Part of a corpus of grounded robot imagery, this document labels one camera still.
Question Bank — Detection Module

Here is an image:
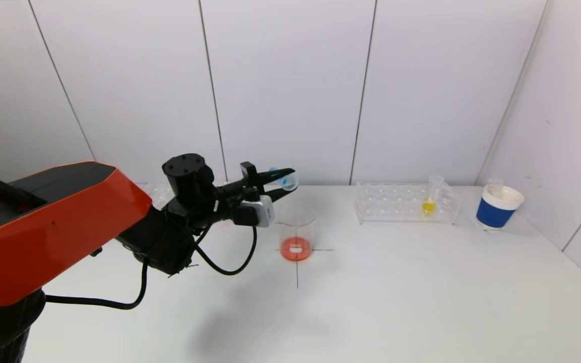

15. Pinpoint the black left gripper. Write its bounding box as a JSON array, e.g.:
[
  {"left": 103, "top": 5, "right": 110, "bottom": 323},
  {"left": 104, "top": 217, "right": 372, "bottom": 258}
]
[{"left": 216, "top": 161, "right": 299, "bottom": 203}]

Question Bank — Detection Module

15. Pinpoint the blue pigment test tube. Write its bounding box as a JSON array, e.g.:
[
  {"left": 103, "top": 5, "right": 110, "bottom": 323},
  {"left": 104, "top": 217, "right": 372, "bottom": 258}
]
[{"left": 269, "top": 167, "right": 300, "bottom": 192}]

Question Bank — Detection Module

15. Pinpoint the clear glass beaker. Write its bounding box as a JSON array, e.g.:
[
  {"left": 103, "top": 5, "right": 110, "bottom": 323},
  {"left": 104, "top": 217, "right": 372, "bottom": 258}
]
[{"left": 273, "top": 201, "right": 316, "bottom": 262}]

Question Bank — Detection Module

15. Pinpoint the clear acrylic test tube rack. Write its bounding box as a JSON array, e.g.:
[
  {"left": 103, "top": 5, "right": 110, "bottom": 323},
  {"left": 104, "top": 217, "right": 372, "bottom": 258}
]
[
  {"left": 142, "top": 181, "right": 233, "bottom": 202},
  {"left": 354, "top": 183, "right": 461, "bottom": 225}
]

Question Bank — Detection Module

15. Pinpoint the yellow pigment test tube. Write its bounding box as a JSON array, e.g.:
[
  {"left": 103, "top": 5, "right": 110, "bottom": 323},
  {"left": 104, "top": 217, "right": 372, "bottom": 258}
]
[{"left": 421, "top": 175, "right": 444, "bottom": 216}]

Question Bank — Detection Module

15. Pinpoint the blue white paper cup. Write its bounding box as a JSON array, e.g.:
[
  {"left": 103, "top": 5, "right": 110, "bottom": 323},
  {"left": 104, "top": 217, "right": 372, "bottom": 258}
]
[{"left": 475, "top": 185, "right": 526, "bottom": 231}]

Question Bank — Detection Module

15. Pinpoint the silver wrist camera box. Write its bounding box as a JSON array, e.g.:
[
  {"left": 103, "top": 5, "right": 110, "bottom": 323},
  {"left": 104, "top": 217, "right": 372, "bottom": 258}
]
[{"left": 242, "top": 195, "right": 276, "bottom": 228}]

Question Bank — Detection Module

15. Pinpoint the black camera cable loop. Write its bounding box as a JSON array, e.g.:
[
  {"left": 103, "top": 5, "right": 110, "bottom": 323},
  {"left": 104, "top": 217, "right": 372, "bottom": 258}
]
[{"left": 189, "top": 221, "right": 259, "bottom": 277}]

